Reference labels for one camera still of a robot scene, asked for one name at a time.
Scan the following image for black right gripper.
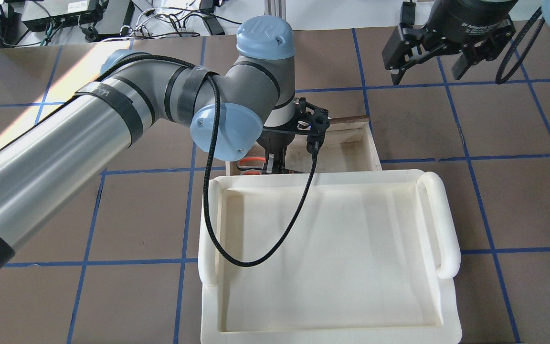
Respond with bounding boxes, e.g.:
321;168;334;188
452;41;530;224
381;0;517;85

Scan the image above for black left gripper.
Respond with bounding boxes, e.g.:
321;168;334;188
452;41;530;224
257;131;296;174

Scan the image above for grey orange scissors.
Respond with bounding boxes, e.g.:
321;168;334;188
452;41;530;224
235;156;266;175

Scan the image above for wooden drawer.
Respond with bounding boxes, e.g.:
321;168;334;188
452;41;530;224
246;116;382;173

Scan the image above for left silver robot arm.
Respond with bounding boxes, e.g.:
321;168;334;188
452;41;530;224
0;15;296;269

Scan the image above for cream plastic tray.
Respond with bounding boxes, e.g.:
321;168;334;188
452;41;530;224
197;170;462;344

